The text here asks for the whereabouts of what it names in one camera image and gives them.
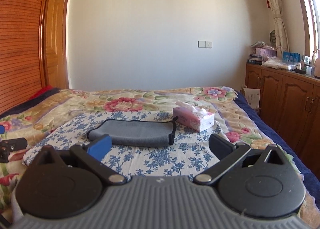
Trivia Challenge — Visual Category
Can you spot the pink jug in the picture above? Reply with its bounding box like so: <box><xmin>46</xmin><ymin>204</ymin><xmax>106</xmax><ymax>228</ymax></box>
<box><xmin>311</xmin><ymin>49</ymin><xmax>320</xmax><ymax>79</ymax></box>

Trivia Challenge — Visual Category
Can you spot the white wall switch socket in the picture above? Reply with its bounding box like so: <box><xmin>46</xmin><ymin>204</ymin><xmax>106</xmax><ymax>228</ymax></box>
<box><xmin>198</xmin><ymin>41</ymin><xmax>212</xmax><ymax>49</ymax></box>

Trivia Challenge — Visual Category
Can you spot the patterned curtain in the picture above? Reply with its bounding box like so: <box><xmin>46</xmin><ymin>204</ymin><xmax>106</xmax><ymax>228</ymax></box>
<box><xmin>268</xmin><ymin>0</ymin><xmax>290</xmax><ymax>58</ymax></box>

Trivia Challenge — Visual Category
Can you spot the blue box on cabinet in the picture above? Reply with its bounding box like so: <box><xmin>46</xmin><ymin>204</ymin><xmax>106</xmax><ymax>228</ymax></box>
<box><xmin>283</xmin><ymin>52</ymin><xmax>300</xmax><ymax>63</ymax></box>

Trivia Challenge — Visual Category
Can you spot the wooden slatted wardrobe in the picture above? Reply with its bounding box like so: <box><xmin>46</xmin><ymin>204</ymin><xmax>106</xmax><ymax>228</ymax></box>
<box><xmin>1</xmin><ymin>0</ymin><xmax>47</xmax><ymax>112</ymax></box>

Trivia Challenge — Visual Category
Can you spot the dark blue bed sheet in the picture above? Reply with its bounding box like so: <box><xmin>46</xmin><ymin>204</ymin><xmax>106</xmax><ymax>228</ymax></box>
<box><xmin>234</xmin><ymin>91</ymin><xmax>320</xmax><ymax>208</ymax></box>

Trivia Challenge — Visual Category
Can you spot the wooden cabinet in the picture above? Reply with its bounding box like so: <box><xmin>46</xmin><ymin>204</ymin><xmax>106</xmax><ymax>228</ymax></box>
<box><xmin>245</xmin><ymin>63</ymin><xmax>319</xmax><ymax>176</ymax></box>

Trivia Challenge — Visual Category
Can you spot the wooden door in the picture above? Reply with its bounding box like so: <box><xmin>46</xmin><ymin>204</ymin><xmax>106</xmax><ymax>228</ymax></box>
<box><xmin>44</xmin><ymin>0</ymin><xmax>69</xmax><ymax>89</ymax></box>

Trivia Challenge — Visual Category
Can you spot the pink box on cabinet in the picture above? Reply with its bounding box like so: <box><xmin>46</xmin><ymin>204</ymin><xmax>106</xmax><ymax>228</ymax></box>
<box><xmin>255</xmin><ymin>48</ymin><xmax>277</xmax><ymax>61</ymax></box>

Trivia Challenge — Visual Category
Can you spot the floral bed quilt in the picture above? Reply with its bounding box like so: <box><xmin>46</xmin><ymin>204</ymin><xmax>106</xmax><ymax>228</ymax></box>
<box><xmin>1</xmin><ymin>87</ymin><xmax>319</xmax><ymax>228</ymax></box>

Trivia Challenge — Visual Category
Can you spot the purple and grey towel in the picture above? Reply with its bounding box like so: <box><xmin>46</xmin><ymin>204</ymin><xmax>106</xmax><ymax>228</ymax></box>
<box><xmin>87</xmin><ymin>119</ymin><xmax>176</xmax><ymax>147</ymax></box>

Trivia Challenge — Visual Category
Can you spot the red blanket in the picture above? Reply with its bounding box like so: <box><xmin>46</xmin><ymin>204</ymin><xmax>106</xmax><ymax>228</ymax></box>
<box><xmin>29</xmin><ymin>85</ymin><xmax>54</xmax><ymax>100</ymax></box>

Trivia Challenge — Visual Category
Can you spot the pink tissue pack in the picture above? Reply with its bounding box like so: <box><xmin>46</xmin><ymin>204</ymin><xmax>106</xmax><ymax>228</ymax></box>
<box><xmin>172</xmin><ymin>101</ymin><xmax>215</xmax><ymax>132</ymax></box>

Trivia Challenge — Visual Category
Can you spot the white cardboard box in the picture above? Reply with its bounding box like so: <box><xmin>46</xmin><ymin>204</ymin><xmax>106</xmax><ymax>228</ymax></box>
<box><xmin>241</xmin><ymin>87</ymin><xmax>260</xmax><ymax>109</ymax></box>

